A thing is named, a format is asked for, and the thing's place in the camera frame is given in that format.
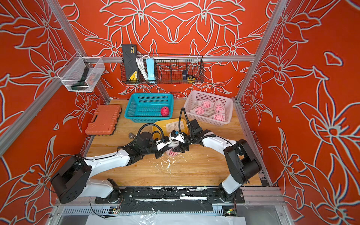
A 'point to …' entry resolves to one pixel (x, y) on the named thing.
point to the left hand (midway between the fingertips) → (170, 144)
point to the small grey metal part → (131, 135)
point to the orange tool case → (104, 120)
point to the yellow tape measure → (191, 79)
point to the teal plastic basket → (148, 107)
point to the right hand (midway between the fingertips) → (172, 144)
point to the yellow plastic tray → (162, 129)
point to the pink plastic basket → (209, 108)
